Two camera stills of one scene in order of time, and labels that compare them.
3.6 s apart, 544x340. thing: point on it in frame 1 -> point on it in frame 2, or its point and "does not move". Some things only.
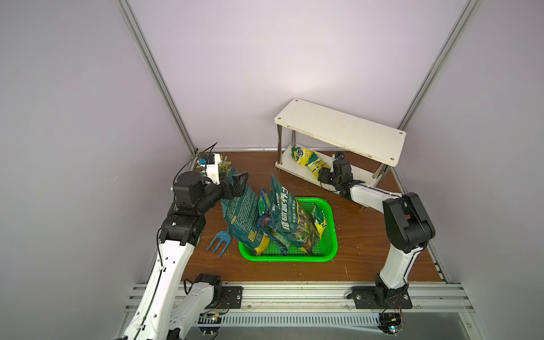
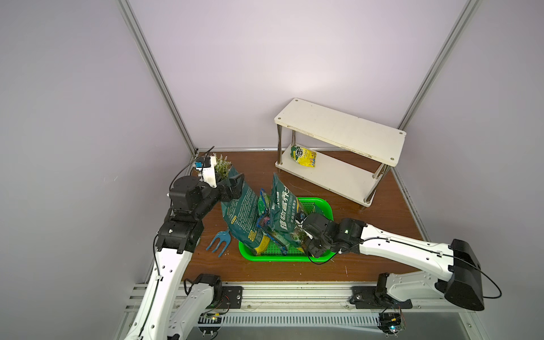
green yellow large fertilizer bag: (290, 217) does not move
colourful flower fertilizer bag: (264, 209) does not move
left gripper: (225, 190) does not move
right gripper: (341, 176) -> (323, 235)
